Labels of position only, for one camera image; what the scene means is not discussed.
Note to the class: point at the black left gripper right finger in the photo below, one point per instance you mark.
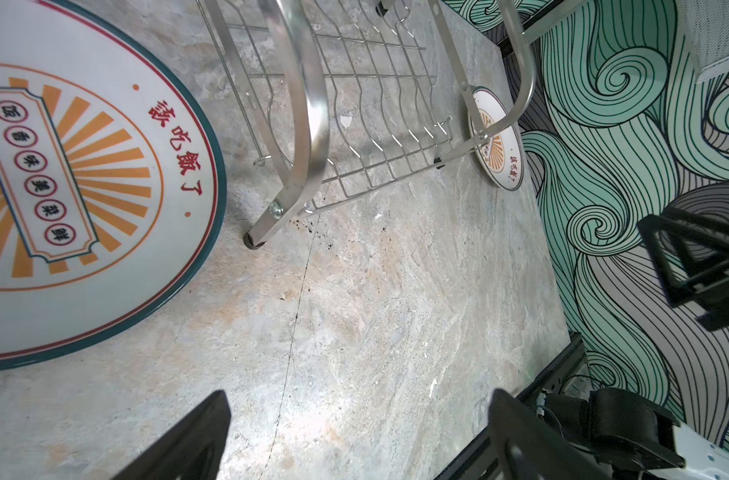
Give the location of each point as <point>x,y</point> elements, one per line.
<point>528,449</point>

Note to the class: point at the steel wire dish rack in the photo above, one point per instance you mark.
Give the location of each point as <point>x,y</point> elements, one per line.
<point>343,98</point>

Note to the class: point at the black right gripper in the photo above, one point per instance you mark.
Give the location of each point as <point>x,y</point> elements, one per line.
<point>690,255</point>

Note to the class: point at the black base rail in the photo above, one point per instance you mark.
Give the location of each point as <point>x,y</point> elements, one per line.
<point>478,460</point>

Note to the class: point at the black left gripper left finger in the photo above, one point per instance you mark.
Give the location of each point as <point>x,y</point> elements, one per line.
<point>192,449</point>

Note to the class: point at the white plate orange sunburst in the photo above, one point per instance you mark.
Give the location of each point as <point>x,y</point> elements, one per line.
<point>112,182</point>
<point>501,157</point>

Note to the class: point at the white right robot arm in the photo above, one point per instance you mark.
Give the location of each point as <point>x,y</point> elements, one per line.
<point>635,437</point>

